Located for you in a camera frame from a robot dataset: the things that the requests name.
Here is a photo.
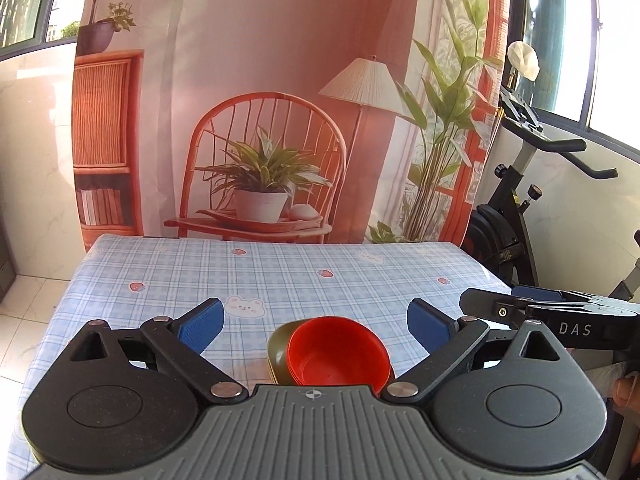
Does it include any window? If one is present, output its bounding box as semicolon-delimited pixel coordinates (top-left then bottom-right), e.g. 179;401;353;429
0;0;97;58
524;0;640;133

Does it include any person's right hand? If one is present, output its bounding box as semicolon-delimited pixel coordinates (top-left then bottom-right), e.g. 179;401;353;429
612;371;640;418

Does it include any dark cabinet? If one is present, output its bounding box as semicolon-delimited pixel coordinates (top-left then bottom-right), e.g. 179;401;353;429
0;224;17;297

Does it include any blue plaid tablecloth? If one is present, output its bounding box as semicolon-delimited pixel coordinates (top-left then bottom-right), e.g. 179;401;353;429
20;233;514;463

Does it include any large red bowl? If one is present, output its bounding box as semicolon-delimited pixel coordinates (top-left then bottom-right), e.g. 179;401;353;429
287;315;392;393

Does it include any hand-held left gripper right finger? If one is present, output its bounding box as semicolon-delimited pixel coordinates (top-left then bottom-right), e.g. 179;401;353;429
382;298;569;404

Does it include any black exercise bike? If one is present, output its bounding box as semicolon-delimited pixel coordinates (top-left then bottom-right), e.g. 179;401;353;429
461;75;640;306

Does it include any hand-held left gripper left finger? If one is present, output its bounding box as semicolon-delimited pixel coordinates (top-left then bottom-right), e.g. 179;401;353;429
69;297;249;404

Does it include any small red bowl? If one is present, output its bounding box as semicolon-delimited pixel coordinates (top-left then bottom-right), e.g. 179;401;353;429
298;342;373;388

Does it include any white cloth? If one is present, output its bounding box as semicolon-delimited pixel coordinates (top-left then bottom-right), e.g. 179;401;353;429
507;42;541;82

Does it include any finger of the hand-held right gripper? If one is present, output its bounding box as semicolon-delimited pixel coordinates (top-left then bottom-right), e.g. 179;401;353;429
511;284;603;307
459;287;533;332

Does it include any printed backdrop cloth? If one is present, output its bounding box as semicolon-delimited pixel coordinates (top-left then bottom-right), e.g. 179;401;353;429
72;0;507;257

